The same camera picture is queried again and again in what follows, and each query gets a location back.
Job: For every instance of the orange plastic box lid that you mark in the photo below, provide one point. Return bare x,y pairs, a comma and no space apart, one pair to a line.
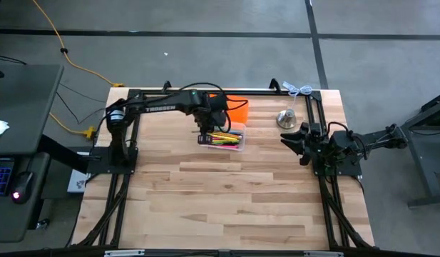
239,109

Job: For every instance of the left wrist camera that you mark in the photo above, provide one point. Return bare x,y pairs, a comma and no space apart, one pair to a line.
219,103

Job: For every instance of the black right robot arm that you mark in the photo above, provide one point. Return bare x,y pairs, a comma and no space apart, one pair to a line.
376,139

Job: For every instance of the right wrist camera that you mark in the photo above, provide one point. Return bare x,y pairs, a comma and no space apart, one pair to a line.
315,129

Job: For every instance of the silver frame bracket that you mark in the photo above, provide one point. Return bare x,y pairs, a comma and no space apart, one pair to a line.
323,254
123,253

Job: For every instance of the clear plastic supply box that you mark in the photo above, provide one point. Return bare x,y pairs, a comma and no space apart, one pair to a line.
242,137

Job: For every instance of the black computer mouse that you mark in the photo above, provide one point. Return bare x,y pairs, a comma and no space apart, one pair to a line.
21,185

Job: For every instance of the black metal stand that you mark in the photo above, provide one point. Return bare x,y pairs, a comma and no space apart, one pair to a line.
424,178

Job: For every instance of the white printed box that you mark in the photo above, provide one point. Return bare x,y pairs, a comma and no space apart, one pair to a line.
78,182

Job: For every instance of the backlit keyboard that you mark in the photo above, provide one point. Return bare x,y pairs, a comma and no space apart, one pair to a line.
1,176

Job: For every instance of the small metal caster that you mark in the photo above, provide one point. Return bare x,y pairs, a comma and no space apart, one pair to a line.
44,224

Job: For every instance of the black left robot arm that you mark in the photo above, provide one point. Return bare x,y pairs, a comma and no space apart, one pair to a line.
162,107

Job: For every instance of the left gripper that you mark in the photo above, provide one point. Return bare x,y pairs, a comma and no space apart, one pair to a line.
209,119

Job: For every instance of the pink highlighter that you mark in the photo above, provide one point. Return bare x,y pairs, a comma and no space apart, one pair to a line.
226,146

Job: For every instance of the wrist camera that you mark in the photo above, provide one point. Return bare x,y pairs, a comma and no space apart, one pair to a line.
219,103
315,129

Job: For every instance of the black office desk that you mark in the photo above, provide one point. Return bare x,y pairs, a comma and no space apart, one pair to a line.
23,107

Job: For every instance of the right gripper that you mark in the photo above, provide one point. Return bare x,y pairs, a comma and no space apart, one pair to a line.
312,146

